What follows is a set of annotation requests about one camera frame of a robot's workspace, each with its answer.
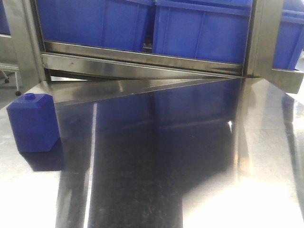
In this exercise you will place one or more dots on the blue bottle-shaped part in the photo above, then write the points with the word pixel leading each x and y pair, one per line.
pixel 33 121

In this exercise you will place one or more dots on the blue plastic bin left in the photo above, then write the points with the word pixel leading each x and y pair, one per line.
pixel 118 24

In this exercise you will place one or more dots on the blue plastic bin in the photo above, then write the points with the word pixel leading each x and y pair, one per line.
pixel 290 40
pixel 214 30
pixel 118 24

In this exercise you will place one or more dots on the blue plastic bin middle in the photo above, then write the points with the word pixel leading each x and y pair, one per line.
pixel 214 30

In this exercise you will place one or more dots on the blue plastic bin right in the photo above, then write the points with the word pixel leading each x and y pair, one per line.
pixel 290 40

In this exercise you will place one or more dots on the stainless steel shelf frame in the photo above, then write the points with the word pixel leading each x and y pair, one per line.
pixel 26 52

